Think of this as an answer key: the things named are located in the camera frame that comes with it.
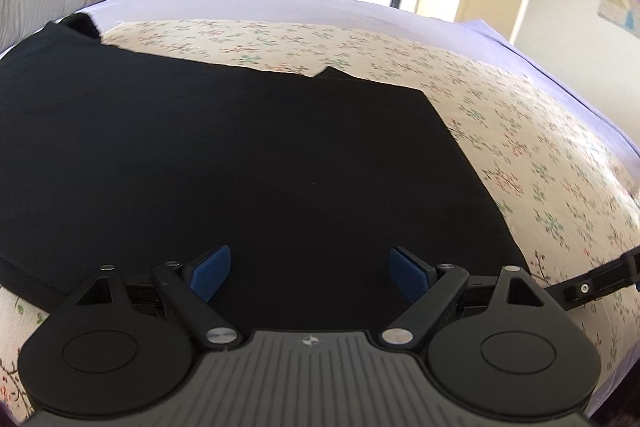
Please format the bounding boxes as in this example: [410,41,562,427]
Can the black pants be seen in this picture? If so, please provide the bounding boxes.
[0,12,538,325]

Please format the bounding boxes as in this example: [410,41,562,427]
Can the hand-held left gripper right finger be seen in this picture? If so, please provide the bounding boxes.
[379,246,547,351]

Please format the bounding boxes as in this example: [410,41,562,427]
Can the floral bed mat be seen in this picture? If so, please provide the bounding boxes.
[0,19,640,425]

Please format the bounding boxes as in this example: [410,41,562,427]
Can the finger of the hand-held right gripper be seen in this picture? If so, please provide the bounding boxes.
[546,247,640,313]

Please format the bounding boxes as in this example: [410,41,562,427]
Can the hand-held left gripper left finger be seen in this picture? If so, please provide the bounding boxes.
[75,244,243,351]

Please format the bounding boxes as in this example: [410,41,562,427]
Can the lavender bed sheet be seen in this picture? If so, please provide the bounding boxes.
[0,0,640,195]

